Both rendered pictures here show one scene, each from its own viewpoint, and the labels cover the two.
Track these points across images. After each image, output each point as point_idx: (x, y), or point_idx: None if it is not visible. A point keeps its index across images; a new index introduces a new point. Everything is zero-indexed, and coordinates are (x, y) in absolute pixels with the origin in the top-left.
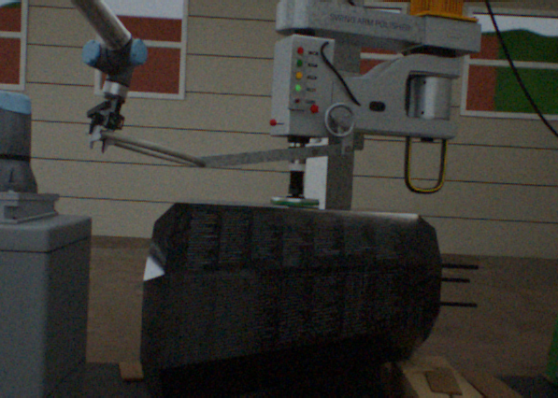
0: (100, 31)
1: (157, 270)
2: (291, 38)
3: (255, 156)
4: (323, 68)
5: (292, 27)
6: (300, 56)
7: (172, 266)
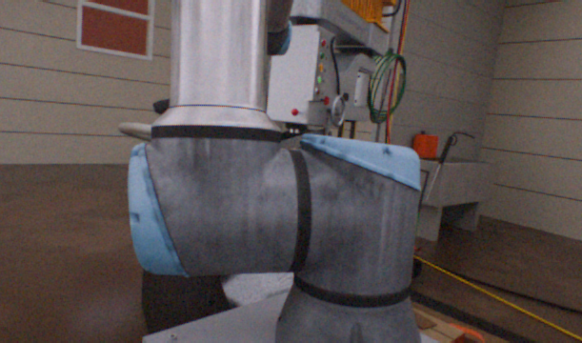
0: (280, 3)
1: (252, 298)
2: (314, 29)
3: (281, 146)
4: (329, 61)
5: (312, 17)
6: (322, 49)
7: (270, 292)
